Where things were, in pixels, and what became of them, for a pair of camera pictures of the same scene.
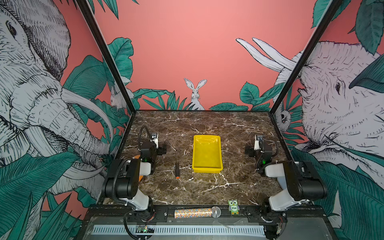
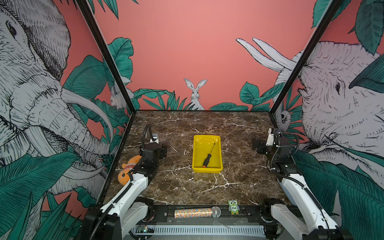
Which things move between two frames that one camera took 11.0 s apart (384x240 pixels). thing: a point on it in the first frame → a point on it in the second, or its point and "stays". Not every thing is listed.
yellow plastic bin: [207, 154] stays
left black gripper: [159, 150] stays
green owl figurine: [233, 207] stays
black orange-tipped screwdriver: [177, 168] → [206, 161]
